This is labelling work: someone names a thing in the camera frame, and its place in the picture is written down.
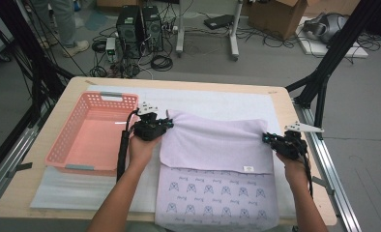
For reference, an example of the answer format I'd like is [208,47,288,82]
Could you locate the small white electronics box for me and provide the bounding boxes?
[104,37,117,63]

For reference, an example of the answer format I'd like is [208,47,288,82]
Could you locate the white grid mat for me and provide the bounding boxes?
[29,84,298,218]

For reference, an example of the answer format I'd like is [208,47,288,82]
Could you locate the large black computer tower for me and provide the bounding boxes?
[115,5,144,60]

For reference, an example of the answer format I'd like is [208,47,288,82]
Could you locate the lilac printed towel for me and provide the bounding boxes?
[154,109,280,232]

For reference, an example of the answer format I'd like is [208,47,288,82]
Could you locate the flat black device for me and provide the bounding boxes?
[203,14,235,31]

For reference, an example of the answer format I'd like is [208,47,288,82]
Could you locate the grey headset device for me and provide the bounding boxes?
[303,12,349,44]

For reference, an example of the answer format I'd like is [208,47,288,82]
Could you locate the teal floor sheet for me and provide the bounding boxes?
[83,9,109,32]

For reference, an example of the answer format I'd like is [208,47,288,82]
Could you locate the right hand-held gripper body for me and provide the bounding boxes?
[271,121,325,161]

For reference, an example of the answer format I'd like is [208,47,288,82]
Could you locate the person's left hand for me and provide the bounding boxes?
[128,134,163,170]

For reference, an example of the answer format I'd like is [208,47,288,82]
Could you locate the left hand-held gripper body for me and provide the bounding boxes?
[132,101,167,142]

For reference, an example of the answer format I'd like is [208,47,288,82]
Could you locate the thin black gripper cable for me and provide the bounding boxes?
[299,141,314,199]

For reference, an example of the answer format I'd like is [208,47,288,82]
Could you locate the pink plastic basket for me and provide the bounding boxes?
[44,91,140,177]

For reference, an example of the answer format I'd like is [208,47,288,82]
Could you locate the white floor board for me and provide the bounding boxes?
[295,15,369,59]

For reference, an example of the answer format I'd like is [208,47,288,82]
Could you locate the person's right hand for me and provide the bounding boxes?
[276,154,309,191]

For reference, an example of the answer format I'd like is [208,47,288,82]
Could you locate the coiled black cable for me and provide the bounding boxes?
[150,54,174,73]

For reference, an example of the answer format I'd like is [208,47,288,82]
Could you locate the white metal stand leg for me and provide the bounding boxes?
[229,0,244,62]
[175,0,185,58]

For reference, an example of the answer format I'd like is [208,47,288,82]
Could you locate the slim black computer tower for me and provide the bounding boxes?
[141,5,164,52]

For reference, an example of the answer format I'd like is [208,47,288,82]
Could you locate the aluminium frame rail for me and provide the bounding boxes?
[293,100,362,232]
[0,105,51,211]

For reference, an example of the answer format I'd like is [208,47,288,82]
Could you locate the open cardboard box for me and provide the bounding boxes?
[247,0,312,41]

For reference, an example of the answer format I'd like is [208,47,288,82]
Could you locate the black metal frame strut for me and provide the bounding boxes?
[0,0,75,127]
[284,0,381,140]

